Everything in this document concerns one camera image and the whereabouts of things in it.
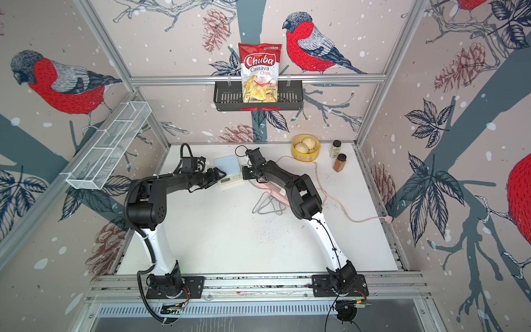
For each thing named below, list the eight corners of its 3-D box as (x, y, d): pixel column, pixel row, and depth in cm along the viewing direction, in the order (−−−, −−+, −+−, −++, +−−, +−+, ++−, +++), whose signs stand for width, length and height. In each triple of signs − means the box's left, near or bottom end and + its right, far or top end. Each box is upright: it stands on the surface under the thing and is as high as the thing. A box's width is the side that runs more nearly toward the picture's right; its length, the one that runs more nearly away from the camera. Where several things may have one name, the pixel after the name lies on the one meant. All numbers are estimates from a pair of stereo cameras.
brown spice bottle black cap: (334, 172, 109) (339, 160, 102) (332, 165, 112) (337, 153, 105) (342, 172, 109) (348, 160, 102) (340, 165, 112) (345, 153, 105)
